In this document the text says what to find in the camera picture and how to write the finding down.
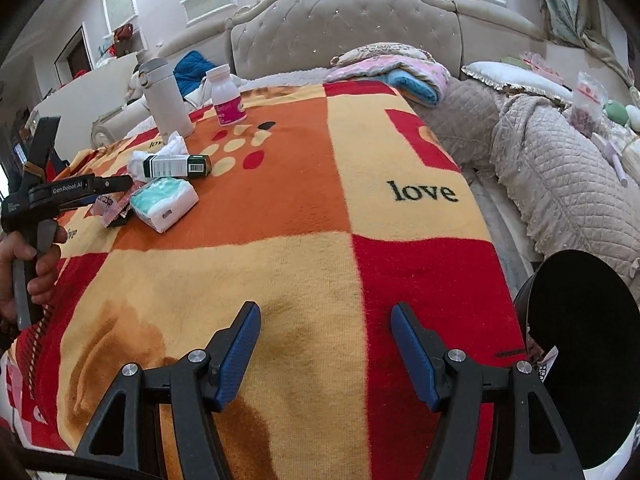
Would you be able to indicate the beige tufted sofa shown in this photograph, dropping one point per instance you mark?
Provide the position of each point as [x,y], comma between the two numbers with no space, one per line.
[490,114]

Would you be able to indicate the blue jacket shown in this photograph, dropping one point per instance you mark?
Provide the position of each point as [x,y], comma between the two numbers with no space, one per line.
[190,71]

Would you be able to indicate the red orange patterned blanket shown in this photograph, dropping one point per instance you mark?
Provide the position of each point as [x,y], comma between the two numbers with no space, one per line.
[326,207]

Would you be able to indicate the white pink pill bottle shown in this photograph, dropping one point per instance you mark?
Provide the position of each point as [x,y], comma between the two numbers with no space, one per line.
[226,98]

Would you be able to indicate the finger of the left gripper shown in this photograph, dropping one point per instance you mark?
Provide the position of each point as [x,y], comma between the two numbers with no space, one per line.
[110,185]

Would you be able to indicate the crumpled white tissue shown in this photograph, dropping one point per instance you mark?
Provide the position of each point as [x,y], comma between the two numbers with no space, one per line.
[176,146]

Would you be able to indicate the black trash bin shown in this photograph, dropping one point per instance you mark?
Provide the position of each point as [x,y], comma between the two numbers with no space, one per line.
[581,324]

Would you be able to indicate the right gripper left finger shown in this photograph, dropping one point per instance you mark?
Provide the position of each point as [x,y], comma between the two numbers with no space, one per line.
[124,431]

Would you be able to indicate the person left hand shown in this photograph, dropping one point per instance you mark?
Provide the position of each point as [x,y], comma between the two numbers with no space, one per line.
[43,269]

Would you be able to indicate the white cushion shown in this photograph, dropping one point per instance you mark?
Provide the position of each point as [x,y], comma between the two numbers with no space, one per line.
[509,78]

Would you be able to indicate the pink blue folded blankets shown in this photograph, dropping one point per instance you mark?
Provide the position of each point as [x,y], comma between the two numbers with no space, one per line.
[395,70]

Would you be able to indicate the orange snack wrapper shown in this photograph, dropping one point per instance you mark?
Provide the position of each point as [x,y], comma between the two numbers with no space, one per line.
[112,209]

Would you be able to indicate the green plush toy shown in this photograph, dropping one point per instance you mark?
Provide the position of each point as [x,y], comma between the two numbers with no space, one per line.
[616,112]

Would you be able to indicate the beige thermos bottle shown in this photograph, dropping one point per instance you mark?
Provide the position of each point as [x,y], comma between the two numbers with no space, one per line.
[163,97]

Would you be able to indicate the teal tissue pack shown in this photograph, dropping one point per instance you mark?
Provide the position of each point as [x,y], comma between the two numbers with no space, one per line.
[163,202]

